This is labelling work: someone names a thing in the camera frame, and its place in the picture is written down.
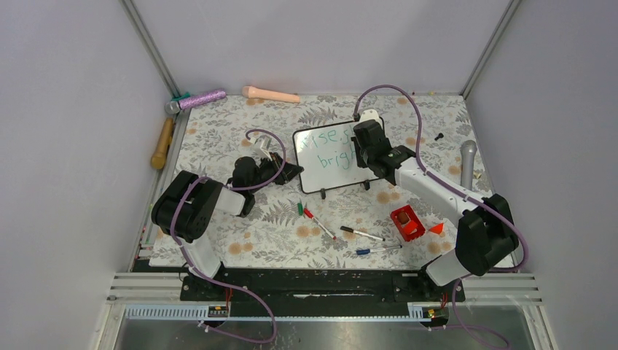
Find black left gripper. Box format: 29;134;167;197
249;152;302;194

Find white whiteboard black frame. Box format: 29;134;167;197
293;121;377;194

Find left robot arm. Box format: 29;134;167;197
150;152;304;300

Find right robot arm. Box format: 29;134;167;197
352;120;520;300

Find red marker pen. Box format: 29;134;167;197
303;208;337;241

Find black marker pen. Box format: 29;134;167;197
340;226;385;242

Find red plastic box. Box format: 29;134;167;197
390;205;426;242

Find pink microphone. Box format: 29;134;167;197
242;85;300;104

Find silver microphone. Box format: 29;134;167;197
460;140;477;190

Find small orange block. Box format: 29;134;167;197
429;222;444;235

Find blue marker pen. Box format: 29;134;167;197
356;244;402;256

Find gold microphone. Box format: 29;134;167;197
150;118;175;170

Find purple glitter microphone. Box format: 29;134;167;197
164;89;227;114

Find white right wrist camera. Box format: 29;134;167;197
359;109;383;125

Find whiteboard wire stand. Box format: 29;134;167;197
318;180;371;201

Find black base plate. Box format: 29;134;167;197
180;267;466;317

